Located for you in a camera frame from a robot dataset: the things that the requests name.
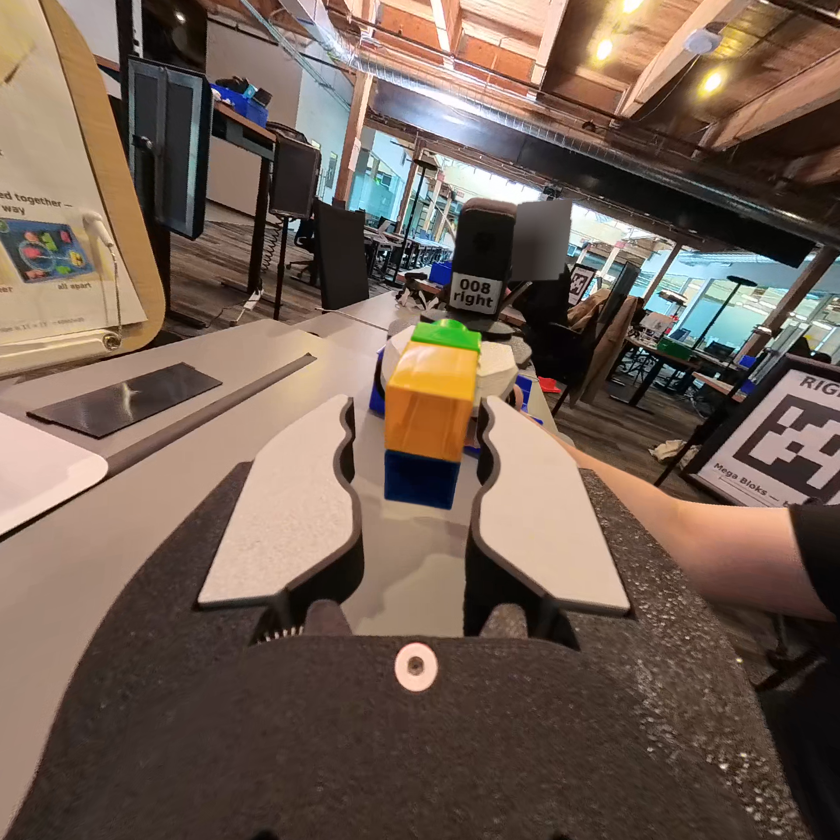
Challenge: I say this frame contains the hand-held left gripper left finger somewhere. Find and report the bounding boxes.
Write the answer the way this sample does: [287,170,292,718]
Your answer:
[197,394,366,632]

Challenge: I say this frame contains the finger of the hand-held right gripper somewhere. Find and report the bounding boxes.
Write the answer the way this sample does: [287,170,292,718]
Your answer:
[382,331,422,396]
[475,341,521,400]

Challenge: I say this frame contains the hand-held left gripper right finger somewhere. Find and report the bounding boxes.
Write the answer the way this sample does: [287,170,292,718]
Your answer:
[465,395,632,636]

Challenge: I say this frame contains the orange one-stud block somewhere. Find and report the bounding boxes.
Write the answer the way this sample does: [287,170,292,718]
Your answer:
[384,341,478,462]

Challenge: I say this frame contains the small green block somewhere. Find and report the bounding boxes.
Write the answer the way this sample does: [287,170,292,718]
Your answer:
[410,319,483,355]

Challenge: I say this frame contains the blue one-stud block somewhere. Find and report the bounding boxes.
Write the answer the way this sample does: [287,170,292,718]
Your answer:
[384,449,462,511]

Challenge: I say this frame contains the person's right forearm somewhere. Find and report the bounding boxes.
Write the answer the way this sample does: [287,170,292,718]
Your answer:
[558,430,837,621]

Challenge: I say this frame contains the grey desk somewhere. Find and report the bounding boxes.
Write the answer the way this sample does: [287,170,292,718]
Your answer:
[0,292,559,821]

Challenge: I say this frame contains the black desk monitor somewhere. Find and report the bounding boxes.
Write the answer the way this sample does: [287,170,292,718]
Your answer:
[268,134,322,221]

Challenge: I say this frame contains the wooden top standing desk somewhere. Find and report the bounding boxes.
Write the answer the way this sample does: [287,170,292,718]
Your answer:
[210,101,280,322]

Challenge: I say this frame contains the brown coat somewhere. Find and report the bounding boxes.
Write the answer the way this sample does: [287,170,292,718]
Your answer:
[567,289,647,404]

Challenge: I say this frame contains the black partition panel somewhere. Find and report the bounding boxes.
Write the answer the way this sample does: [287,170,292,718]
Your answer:
[312,199,370,312]

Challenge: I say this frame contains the framed marker sign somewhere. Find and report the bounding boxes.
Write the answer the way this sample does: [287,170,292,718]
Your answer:
[679,354,840,509]

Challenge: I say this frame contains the white document stand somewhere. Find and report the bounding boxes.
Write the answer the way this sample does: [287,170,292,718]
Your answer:
[0,210,126,536]

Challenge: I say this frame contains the black floor lamp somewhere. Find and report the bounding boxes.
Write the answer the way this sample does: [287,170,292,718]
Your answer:
[686,276,762,355]

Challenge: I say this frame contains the person's black jacket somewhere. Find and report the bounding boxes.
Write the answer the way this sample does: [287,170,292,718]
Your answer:
[755,502,840,840]

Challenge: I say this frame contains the blue storage bins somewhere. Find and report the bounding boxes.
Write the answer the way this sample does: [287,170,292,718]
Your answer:
[210,77,270,129]

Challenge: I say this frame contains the black display on stand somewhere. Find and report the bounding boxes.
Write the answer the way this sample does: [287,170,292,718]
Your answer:
[126,54,213,329]

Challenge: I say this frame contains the rounded wooden board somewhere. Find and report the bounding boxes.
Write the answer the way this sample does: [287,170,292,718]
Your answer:
[0,0,165,378]

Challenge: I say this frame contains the printed instruction sheet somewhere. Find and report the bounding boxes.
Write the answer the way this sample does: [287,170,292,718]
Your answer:
[0,0,148,345]

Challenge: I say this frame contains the thin grey cable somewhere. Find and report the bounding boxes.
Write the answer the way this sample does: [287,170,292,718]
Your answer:
[315,306,401,327]

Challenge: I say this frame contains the silver ceiling duct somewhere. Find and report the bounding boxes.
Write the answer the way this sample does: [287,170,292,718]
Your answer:
[325,33,619,152]

